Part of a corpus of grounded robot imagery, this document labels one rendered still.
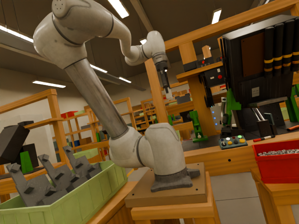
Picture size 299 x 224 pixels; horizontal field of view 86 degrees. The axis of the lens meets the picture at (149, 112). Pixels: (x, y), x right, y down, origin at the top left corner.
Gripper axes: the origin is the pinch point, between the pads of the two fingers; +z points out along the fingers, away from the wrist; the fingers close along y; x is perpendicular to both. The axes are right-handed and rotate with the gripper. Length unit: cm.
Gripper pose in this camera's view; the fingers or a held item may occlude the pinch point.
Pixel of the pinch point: (168, 94)
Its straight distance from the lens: 103.6
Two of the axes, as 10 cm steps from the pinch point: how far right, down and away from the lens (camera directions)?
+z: 2.4, 9.7, -0.4
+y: -2.7, 0.2, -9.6
